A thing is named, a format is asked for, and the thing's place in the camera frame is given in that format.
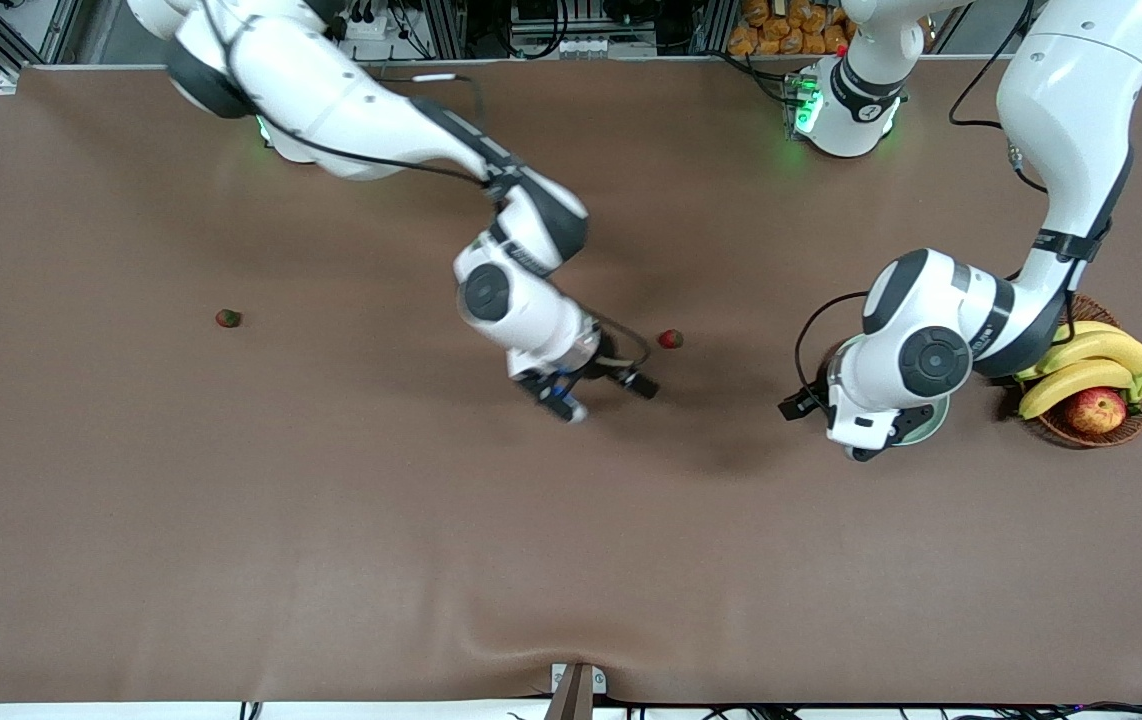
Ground white power strip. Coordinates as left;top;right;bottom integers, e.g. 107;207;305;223
336;8;392;43

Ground orange packaged snacks pile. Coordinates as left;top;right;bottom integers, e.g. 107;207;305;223
728;0;857;57

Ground yellow banana bunch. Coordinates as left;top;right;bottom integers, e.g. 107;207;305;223
1016;320;1142;421

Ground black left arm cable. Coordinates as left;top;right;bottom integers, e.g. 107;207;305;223
796;0;1047;401

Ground brown wicker basket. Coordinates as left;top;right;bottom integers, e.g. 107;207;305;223
1011;293;1142;448

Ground brown table mat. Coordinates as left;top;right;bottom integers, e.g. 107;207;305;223
0;58;1142;707

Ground red apple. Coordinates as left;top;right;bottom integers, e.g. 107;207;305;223
1064;387;1128;435

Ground pale green round plate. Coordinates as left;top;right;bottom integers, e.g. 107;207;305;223
828;335;952;447

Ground aluminium frame post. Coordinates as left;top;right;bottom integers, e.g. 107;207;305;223
424;0;468;59
693;0;738;56

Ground aluminium frame profile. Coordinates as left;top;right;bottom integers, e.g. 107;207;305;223
0;0;82;76

